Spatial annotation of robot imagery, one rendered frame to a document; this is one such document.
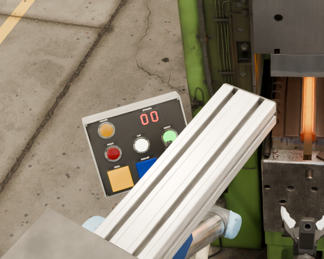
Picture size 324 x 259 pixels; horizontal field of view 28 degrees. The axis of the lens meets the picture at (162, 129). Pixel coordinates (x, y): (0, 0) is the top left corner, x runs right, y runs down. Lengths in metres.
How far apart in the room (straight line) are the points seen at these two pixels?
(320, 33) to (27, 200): 2.11
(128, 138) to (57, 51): 2.32
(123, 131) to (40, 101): 1.98
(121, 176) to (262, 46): 0.65
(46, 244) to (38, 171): 2.87
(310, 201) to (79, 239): 1.74
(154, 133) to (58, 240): 1.37
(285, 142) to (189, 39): 0.50
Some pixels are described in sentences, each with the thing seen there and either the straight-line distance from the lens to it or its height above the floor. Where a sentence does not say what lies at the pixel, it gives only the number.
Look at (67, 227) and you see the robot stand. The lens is 0.86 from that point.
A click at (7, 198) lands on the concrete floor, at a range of 3.66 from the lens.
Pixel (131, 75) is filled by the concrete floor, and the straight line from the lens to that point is 4.10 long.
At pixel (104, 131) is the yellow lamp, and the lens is 2.16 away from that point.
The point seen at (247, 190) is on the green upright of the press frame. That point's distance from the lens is 2.80.
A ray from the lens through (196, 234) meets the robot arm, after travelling 1.69.
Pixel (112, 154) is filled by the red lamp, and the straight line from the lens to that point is 2.19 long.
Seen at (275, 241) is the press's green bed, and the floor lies 0.39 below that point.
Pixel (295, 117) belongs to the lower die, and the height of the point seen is 0.99.
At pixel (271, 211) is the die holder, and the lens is 2.57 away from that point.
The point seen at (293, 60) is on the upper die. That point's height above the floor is 1.34.
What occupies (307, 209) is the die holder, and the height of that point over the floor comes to 0.64.
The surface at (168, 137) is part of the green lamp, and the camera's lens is 2.20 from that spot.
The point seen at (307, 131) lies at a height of 1.01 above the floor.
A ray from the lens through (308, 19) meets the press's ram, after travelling 1.96.
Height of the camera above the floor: 2.70
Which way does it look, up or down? 46 degrees down
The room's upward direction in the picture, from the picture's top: 11 degrees counter-clockwise
